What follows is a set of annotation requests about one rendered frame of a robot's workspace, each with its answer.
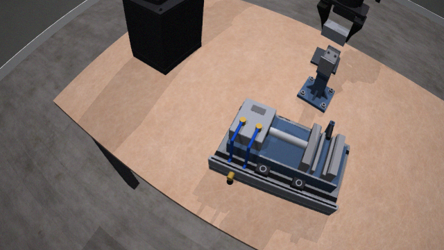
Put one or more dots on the grey flat bar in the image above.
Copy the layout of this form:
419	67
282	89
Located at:
318	152
327	158

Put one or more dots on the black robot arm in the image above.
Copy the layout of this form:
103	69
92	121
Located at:
159	2

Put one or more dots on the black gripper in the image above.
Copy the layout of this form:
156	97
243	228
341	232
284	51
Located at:
348	9

